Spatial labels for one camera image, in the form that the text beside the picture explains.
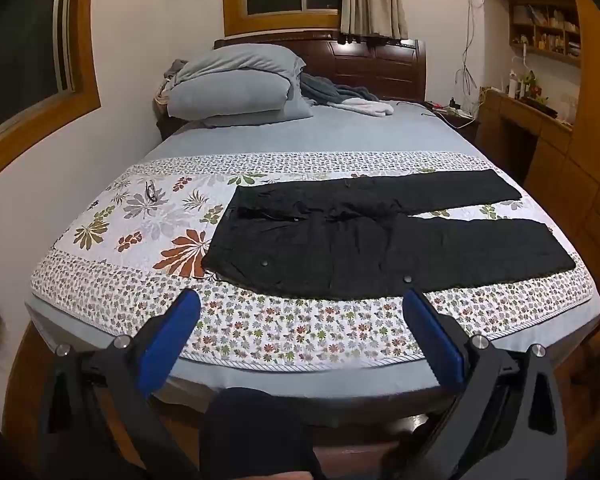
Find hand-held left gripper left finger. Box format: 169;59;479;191
37;287;203;480

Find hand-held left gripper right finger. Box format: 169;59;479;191
380;287;568;480

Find black pants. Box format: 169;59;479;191
201;169;577;302

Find floral quilt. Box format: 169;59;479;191
30;151;595;376

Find person's leg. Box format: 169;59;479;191
200;387;326;480

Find wooden nightstand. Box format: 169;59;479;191
425;100;481;143

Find bed with grey sheet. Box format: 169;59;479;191
25;100;600;428

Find power strip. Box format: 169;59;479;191
425;101;476;117

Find white cloth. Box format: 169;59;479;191
330;97;396;118

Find puffy grey pillow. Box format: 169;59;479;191
166;71;315;128

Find grey crumpled blanket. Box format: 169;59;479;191
300;72;381;107

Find dark wooden headboard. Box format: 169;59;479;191
214;30;427;103

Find grey crumpled cloth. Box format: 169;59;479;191
162;59;190;93

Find wooden cabinet unit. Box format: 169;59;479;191
477;0;600;311

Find cluttered wooden shelf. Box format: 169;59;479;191
507;0;581;66

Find large wooden framed window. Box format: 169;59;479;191
0;0;102;191

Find hanging cables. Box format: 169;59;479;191
457;0;486;96

